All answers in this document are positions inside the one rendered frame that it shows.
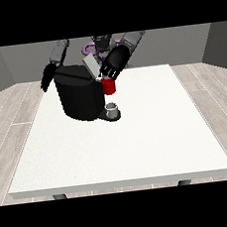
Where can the black coffee machine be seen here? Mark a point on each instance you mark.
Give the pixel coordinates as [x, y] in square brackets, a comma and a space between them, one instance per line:
[78, 94]

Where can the pale grey machine lid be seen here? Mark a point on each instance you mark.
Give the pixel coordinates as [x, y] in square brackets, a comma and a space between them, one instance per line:
[91, 65]

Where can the red pod holder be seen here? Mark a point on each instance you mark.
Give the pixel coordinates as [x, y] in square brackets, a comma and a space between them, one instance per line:
[108, 86]

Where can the grey robot trunk purple rings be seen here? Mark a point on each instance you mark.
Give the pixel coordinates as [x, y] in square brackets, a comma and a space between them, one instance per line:
[99, 44]

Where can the small grey cup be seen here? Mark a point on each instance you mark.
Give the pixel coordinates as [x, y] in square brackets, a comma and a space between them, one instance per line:
[112, 110]

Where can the dark table leg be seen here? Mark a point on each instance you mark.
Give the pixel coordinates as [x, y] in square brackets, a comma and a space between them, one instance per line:
[59, 196]
[184, 182]

